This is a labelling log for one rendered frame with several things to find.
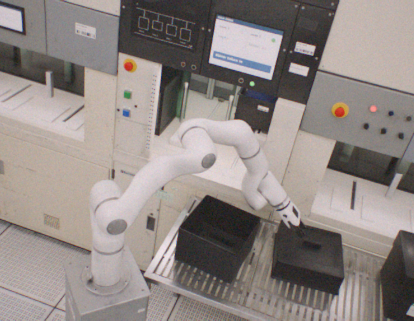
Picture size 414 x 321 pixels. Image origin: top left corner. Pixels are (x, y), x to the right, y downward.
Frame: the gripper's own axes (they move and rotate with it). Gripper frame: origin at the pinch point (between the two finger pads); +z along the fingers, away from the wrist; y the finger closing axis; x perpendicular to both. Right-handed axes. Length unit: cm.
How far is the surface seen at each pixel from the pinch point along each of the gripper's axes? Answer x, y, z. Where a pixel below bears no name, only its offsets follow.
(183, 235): 36, -19, -31
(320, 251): -2.2, -1.5, 13.4
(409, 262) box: -34.7, -11.2, 24.4
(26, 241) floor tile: 175, 35, -41
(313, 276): 1.2, -14.4, 13.9
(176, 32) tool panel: 8, 32, -95
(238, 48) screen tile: -12, 29, -75
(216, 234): 35.6, 0.1, -13.9
